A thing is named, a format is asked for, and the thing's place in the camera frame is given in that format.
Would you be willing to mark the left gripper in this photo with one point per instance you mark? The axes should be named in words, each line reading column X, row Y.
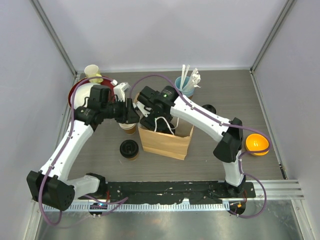
column 129, row 115

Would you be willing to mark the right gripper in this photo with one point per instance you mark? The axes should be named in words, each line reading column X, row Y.
column 146, row 122

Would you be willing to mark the stack of paper cups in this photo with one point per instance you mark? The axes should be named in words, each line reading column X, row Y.
column 129, row 129

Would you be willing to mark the black lid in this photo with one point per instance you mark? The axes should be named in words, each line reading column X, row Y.
column 170, row 131
column 129, row 149

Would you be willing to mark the paper cup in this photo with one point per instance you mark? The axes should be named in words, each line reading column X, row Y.
column 133, row 158

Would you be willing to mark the brown paper bag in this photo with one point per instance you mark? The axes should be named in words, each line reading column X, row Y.
column 168, row 145

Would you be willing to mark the stack of black lids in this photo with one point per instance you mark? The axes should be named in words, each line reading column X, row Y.
column 210, row 108

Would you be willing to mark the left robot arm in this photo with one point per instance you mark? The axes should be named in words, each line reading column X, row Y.
column 50, row 185

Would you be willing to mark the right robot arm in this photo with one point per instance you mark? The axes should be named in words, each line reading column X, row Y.
column 228, row 134

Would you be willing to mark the cardboard cup carrier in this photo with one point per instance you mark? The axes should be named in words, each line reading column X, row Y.
column 136, row 98

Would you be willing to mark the blue straw holder cup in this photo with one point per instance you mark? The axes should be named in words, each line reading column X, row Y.
column 187, row 92

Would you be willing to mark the red round tray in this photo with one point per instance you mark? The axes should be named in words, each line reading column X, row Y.
column 72, row 92

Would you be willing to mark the white wrapped straws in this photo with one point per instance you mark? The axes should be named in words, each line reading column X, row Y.
column 194, row 77

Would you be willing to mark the white paper plate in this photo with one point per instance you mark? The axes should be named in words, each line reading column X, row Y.
column 82, row 95

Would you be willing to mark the yellow mug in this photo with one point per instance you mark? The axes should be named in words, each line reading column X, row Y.
column 91, row 71

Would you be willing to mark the orange bowl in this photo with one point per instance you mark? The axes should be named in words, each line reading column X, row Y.
column 256, row 142

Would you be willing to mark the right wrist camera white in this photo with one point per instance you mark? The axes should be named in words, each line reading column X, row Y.
column 140, row 107

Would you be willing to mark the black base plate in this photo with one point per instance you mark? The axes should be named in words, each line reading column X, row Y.
column 174, row 192

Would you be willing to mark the aluminium front rail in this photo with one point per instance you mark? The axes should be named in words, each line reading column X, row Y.
column 265, row 190

